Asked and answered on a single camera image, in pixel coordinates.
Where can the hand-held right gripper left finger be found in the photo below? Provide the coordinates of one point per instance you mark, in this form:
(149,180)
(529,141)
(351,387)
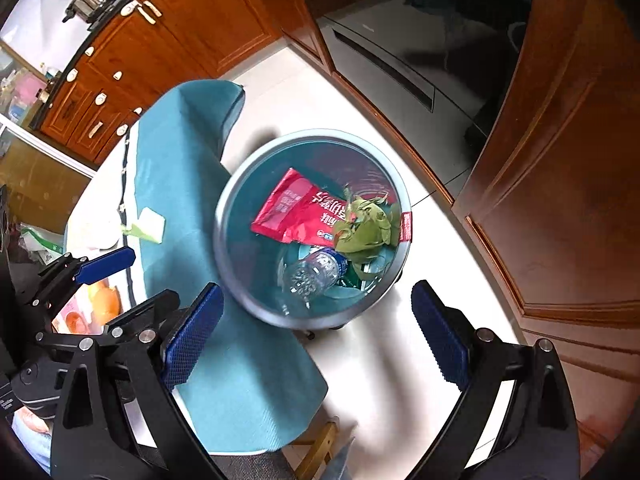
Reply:
(192,335)

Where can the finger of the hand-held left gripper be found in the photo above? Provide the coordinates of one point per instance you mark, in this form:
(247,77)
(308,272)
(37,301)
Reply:
(145,310)
(107,265)

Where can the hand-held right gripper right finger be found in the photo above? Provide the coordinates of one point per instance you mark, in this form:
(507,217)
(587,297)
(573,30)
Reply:
(440,335)

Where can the person's blue jeans leg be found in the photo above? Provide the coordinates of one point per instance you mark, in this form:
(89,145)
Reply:
(27,435)

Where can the white and green wrapper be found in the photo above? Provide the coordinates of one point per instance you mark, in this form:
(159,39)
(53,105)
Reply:
(150,225)

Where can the white green plastic bag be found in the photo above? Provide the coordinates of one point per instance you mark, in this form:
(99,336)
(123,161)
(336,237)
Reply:
(37,245)

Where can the crumpled green leaves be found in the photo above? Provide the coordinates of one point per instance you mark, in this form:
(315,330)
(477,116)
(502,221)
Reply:
(365,232)

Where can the teal and grey tablecloth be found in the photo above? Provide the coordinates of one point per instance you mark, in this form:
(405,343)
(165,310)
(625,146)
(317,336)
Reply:
(180,160)

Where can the glass door cabinet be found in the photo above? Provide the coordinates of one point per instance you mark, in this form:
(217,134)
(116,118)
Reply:
(30,160)

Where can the clear plastic bottle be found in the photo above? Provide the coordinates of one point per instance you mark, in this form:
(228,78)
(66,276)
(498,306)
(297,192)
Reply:
(312,272)

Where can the wooden stool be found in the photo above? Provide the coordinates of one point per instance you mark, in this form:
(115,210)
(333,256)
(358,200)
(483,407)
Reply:
(322,445)

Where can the red snack packet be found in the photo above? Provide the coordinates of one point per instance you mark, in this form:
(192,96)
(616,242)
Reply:
(295,205)

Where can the wooden cabinet door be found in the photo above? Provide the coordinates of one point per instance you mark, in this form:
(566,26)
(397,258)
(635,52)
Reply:
(550,160)

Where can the wooden kitchen cabinets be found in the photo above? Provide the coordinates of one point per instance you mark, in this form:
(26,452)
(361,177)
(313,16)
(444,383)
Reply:
(200,20)

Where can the built-in oven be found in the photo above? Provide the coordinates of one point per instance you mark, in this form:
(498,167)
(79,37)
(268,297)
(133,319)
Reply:
(380,65)

